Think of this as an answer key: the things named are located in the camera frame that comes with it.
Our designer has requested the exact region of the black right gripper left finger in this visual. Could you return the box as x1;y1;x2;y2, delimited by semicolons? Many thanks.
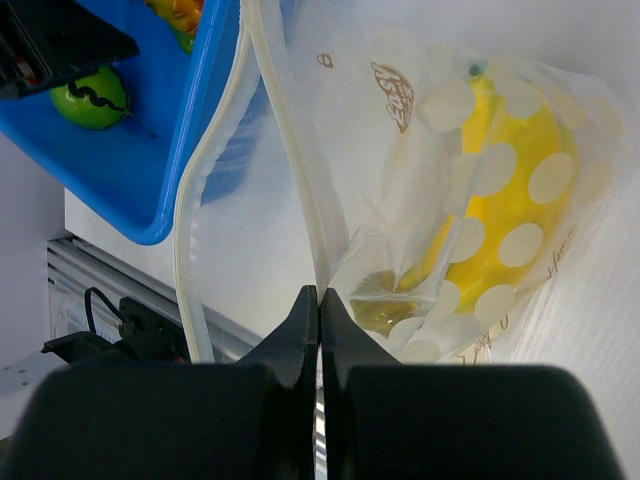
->
1;286;318;479

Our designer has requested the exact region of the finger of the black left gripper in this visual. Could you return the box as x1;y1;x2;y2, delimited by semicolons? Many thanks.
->
29;1;139;78

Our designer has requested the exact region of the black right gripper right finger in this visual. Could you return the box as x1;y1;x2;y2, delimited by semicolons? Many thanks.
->
319;290;623;479

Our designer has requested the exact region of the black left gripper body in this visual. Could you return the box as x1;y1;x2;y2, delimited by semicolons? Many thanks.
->
1;1;65;100

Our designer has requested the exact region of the clear dotted zip top bag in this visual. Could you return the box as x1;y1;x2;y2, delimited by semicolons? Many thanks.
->
174;1;639;363

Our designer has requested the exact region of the yellow toy banana bunch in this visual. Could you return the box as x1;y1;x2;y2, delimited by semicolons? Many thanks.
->
350;63;579;336

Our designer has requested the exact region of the green toy watermelon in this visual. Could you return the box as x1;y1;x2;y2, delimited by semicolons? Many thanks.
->
49;66;132;130

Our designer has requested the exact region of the orange toy pineapple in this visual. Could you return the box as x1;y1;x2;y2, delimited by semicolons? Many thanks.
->
143;0;205;55

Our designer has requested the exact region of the blue plastic bin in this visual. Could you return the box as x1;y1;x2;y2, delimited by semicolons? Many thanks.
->
1;1;240;245

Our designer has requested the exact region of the aluminium mounting rail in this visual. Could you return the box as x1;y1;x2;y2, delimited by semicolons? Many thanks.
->
47;238;261;362

